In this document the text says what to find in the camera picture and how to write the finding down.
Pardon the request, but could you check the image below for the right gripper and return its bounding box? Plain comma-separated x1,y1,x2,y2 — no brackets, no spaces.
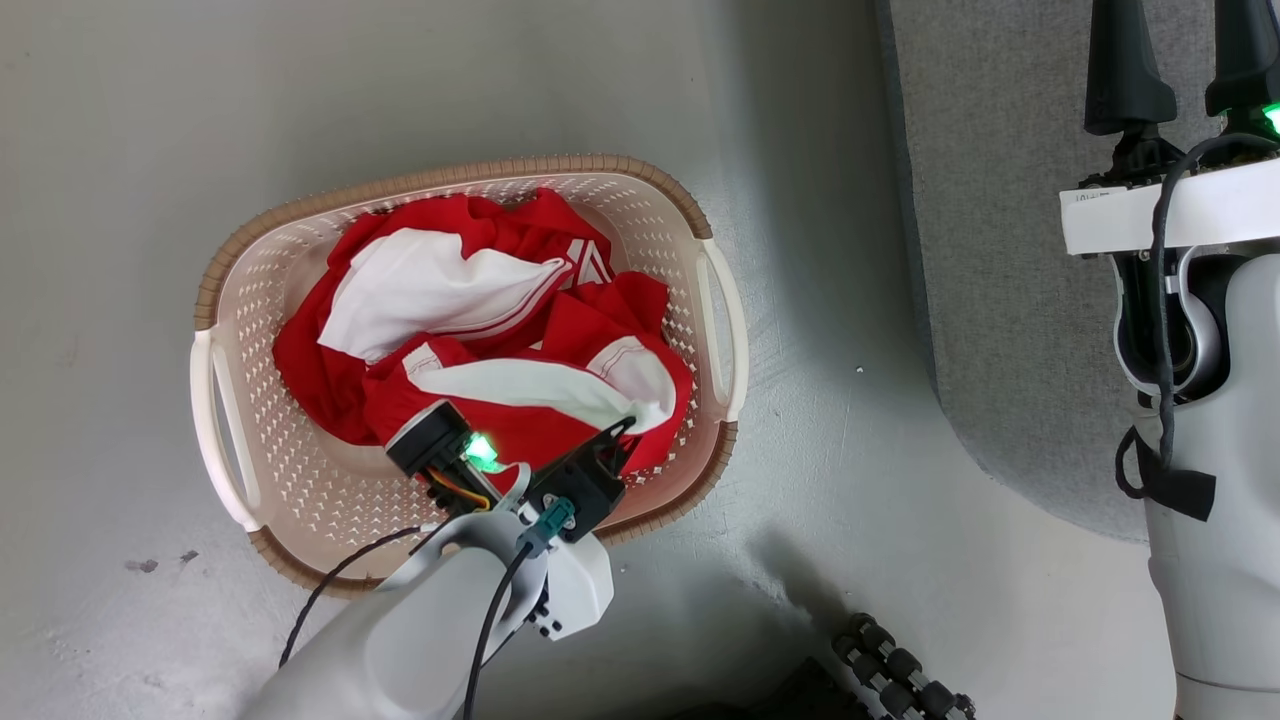
1060,0,1280,257

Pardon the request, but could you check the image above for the red jersey with white stripes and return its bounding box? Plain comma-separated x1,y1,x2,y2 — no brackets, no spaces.
272,188,617,447

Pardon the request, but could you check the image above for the grey fabric sofa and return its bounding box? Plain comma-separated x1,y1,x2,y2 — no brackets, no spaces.
873,0,1280,546

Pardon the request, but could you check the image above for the black velcro cable strap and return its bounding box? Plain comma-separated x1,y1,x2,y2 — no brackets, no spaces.
1138,430,1218,523

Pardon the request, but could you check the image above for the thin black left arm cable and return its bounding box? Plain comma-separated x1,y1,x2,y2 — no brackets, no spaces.
278,524,453,669

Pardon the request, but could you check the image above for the beige perforated laundry basket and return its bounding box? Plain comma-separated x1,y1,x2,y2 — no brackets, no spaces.
190,153,751,599

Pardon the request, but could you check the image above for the black cable with teal plug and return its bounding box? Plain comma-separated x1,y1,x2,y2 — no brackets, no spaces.
462,498,577,720

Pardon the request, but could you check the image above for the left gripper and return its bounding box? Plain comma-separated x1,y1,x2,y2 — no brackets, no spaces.
384,399,638,642

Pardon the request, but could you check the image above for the red garment with white panel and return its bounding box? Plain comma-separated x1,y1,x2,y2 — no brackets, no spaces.
361,271,694,483

